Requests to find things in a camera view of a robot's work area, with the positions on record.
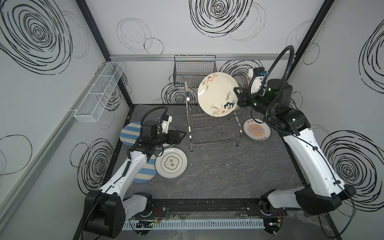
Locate red character plate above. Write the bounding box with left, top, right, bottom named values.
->
left=233, top=73, right=249, bottom=88

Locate cream floral plate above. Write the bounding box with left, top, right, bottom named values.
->
left=198, top=72, right=238, bottom=117

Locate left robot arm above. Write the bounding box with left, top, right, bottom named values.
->
left=77, top=131, right=187, bottom=240

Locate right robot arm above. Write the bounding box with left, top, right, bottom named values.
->
left=234, top=79, right=357, bottom=215

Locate stainless steel dish rack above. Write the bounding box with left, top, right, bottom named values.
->
left=184, top=82, right=250, bottom=152

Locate green rimmed white plate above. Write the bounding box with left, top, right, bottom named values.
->
left=165, top=125, right=176, bottom=149

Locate blue striped plate far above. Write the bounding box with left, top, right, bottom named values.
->
left=120, top=122, right=141, bottom=146

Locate blue striped plate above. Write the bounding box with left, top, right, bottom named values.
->
left=133, top=155, right=157, bottom=184
left=120, top=122, right=141, bottom=146

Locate white plate flower outline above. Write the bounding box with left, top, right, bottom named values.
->
left=155, top=148, right=188, bottom=179

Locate blue striped plate near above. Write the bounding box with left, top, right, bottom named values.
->
left=133, top=155, right=157, bottom=184

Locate orange sunburst plate right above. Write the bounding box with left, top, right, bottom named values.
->
left=243, top=119, right=272, bottom=141

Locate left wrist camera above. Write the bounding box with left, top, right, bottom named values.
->
left=161, top=115, right=173, bottom=134

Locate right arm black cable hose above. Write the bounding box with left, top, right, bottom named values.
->
left=247, top=44, right=296, bottom=136

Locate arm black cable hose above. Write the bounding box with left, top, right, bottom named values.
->
left=140, top=106, right=169, bottom=127
left=247, top=44, right=296, bottom=136

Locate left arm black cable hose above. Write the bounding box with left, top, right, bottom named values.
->
left=140, top=106, right=169, bottom=127

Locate black wire basket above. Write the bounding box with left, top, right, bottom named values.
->
left=173, top=55, right=217, bottom=88

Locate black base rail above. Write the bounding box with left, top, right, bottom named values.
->
left=134, top=197, right=298, bottom=219

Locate white slotted cable duct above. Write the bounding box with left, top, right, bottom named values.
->
left=123, top=219, right=265, bottom=231

